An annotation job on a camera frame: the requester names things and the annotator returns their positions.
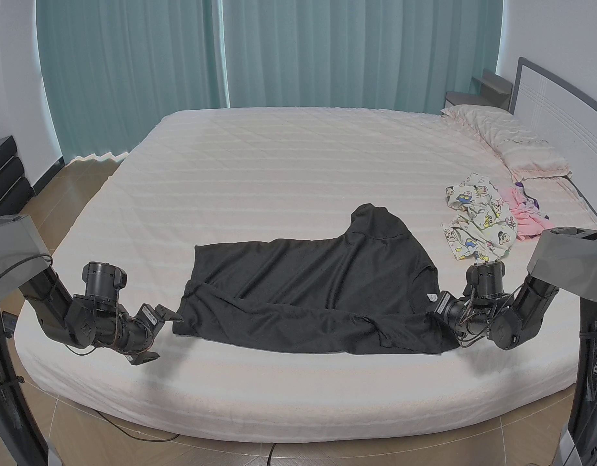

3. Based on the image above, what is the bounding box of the pink garment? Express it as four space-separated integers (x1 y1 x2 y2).
497 186 555 242

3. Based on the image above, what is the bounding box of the grey bedside table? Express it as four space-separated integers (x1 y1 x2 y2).
445 68 514 113

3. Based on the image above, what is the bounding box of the black T-shirt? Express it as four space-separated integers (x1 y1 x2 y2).
172 203 460 355

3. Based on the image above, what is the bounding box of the cream pillow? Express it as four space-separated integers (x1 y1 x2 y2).
440 104 572 181

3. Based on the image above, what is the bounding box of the black chest of drawers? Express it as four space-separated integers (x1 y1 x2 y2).
0 135 33 219

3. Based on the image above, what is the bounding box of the blue-green curtain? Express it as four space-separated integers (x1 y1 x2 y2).
36 0 228 164
220 0 504 114

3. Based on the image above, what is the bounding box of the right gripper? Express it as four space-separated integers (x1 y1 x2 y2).
427 292 474 338

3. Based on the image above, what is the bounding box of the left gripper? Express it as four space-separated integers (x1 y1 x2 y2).
115 303 185 367

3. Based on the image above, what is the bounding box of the white printed pyjama top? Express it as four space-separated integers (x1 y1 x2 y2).
441 173 517 262

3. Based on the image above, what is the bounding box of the purple garment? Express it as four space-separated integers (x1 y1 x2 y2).
513 180 551 219

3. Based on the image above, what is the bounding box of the bed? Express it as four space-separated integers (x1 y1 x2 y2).
14 56 597 448

